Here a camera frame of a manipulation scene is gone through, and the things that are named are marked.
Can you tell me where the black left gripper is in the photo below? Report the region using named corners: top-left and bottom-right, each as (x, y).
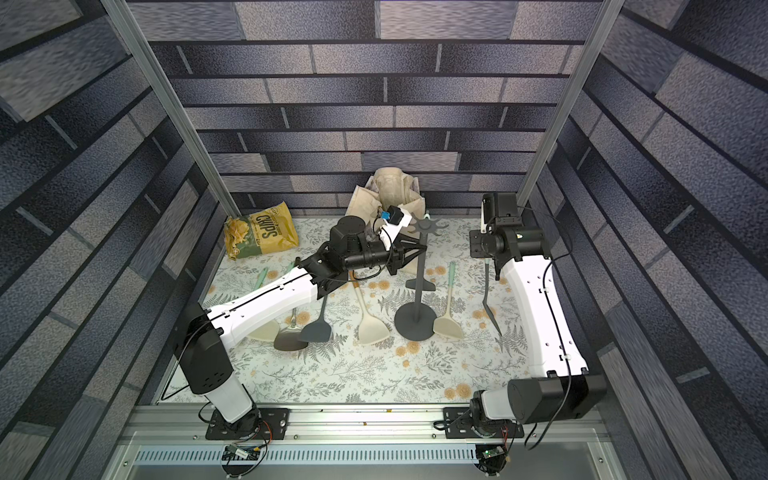
top-left (342, 233), bottom-right (428, 277)

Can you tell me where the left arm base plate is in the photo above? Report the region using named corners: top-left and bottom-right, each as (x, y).
top-left (205, 408), bottom-right (291, 441)

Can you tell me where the yellow green chips bag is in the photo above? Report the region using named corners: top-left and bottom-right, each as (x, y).
top-left (223, 202), bottom-right (300, 260)

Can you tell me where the dark brown handle utensil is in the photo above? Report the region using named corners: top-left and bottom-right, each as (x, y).
top-left (273, 308), bottom-right (309, 352)

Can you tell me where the mint handle cream slotted turner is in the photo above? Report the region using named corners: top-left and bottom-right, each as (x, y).
top-left (433, 262), bottom-right (464, 341)

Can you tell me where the mint handle grey ladle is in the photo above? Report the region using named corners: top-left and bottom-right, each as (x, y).
top-left (299, 297), bottom-right (332, 343)

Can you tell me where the mint handle cream spatula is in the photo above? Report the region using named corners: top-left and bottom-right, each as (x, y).
top-left (248, 320), bottom-right (281, 343)

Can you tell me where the grey utensil rack stand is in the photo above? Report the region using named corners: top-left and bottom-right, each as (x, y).
top-left (394, 218), bottom-right (446, 342)

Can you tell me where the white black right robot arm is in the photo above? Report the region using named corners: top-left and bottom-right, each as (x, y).
top-left (469, 192), bottom-right (607, 437)

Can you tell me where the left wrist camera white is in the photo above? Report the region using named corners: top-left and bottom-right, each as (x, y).
top-left (379, 205), bottom-right (412, 251)

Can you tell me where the mint handle cream spoon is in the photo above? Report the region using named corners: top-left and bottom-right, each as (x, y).
top-left (253, 268), bottom-right (269, 290)

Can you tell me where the wooden handle white utensil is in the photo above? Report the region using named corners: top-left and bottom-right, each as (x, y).
top-left (352, 281), bottom-right (390, 345)

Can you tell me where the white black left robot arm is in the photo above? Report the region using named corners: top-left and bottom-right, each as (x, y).
top-left (171, 206), bottom-right (426, 424)

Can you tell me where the circuit board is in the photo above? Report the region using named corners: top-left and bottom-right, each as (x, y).
top-left (475, 444), bottom-right (508, 477)
top-left (221, 444), bottom-right (264, 464)

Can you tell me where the mint handle grey utensil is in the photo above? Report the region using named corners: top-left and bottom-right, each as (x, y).
top-left (481, 261), bottom-right (504, 338)

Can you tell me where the right circuit board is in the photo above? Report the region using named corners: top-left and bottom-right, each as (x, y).
top-left (475, 444), bottom-right (508, 477)

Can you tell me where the left circuit board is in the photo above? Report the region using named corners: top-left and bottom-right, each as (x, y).
top-left (221, 444), bottom-right (264, 464)

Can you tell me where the aluminium rail frame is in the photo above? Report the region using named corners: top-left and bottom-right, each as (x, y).
top-left (105, 403), bottom-right (624, 479)

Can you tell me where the beige canvas tote bag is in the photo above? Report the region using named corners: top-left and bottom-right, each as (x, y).
top-left (346, 167), bottom-right (426, 224)

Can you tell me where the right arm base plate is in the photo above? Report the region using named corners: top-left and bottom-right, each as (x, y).
top-left (437, 406), bottom-right (524, 439)

